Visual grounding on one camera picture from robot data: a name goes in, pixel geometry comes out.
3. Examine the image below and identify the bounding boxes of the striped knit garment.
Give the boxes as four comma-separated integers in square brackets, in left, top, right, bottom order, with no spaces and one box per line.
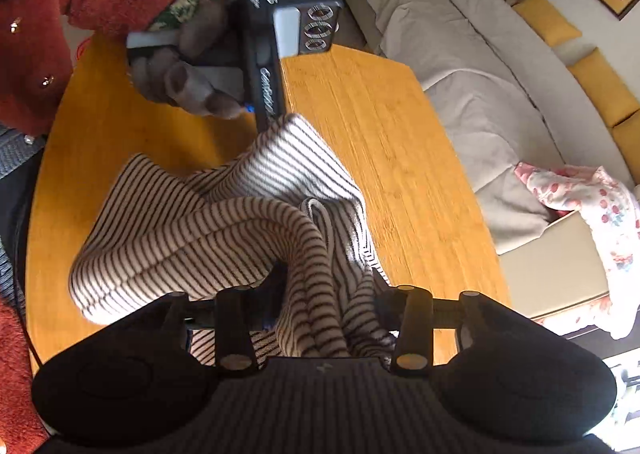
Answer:
[68,114,395,360]

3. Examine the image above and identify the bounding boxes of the left hand dark glove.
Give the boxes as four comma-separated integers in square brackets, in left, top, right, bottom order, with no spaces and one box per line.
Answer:
[130,0,243,119]

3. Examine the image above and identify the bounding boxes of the floral pink blanket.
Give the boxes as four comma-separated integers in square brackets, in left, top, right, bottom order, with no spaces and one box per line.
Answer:
[514,162,639,339]

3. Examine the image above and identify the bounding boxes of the grey covered sofa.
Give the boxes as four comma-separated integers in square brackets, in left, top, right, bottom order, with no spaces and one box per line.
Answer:
[348,0,634,318]

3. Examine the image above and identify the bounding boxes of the yellow cushion nearest toys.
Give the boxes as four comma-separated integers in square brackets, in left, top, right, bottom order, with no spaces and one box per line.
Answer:
[512,0,582,48]

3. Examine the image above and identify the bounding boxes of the yellow cushion by blanket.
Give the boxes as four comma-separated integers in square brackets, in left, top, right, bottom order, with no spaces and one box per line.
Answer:
[612,110,640,183]

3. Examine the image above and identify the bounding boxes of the yellow cushion middle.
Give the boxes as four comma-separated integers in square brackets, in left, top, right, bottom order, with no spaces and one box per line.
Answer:
[568,48,639,129]

